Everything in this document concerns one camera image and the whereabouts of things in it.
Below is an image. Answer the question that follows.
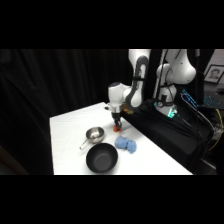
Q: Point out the steel pot with handle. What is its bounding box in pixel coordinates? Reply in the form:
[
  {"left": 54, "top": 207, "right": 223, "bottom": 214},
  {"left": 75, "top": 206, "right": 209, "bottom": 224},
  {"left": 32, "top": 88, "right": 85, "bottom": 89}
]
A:
[{"left": 78, "top": 126, "right": 106, "bottom": 151}]

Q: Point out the framed picture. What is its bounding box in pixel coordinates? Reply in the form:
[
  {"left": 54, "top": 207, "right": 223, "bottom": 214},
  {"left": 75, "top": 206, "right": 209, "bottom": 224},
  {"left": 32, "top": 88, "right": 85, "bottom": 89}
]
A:
[{"left": 203, "top": 64, "right": 224, "bottom": 85}]

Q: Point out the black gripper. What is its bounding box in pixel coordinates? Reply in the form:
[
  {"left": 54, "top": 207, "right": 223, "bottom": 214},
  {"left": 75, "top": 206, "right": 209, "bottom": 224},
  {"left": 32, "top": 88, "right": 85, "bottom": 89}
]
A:
[{"left": 110, "top": 112, "right": 124, "bottom": 132}]

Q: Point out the black robot stand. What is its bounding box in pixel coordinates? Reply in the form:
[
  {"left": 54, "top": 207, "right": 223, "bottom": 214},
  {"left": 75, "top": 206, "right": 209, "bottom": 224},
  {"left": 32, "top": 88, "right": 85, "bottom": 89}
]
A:
[{"left": 122, "top": 98, "right": 215, "bottom": 175}]

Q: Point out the black bowl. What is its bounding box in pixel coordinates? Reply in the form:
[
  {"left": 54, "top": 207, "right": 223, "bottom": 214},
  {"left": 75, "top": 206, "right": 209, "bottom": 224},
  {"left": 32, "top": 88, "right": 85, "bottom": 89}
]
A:
[{"left": 85, "top": 142, "right": 119, "bottom": 174}]

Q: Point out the blue crumpled cloth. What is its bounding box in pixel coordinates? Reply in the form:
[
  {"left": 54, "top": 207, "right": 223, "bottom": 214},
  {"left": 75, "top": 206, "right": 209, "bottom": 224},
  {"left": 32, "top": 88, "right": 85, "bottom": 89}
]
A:
[{"left": 114, "top": 134, "right": 138, "bottom": 155}]

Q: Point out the black curtain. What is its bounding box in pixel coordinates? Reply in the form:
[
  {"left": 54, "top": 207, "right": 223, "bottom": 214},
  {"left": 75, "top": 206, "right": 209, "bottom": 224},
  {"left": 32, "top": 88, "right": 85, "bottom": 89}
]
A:
[{"left": 0, "top": 49, "right": 158, "bottom": 176}]

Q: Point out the blue lit keyboard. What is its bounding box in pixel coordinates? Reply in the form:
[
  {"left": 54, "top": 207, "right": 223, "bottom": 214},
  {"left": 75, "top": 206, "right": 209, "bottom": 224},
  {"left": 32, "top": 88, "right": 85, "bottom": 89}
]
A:
[{"left": 202, "top": 93, "right": 224, "bottom": 110}]

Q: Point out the blue lit electronic panel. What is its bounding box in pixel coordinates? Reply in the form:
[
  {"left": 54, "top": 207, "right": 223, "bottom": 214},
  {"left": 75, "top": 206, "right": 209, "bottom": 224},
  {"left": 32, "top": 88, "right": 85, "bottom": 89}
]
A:
[{"left": 180, "top": 88, "right": 201, "bottom": 111}]

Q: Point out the yellow cable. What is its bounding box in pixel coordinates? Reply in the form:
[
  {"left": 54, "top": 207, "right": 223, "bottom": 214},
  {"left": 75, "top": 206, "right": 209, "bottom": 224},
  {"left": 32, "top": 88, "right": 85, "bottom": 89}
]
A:
[{"left": 209, "top": 107, "right": 224, "bottom": 152}]

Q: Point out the yellow wrist connector block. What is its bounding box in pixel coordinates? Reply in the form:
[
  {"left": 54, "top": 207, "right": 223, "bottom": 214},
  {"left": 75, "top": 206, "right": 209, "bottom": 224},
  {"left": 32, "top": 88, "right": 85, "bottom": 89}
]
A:
[{"left": 121, "top": 104, "right": 135, "bottom": 115}]

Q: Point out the green indicator light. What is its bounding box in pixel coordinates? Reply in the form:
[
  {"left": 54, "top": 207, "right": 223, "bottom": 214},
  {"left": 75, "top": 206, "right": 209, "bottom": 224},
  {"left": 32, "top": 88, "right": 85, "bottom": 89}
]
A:
[{"left": 166, "top": 108, "right": 178, "bottom": 120}]

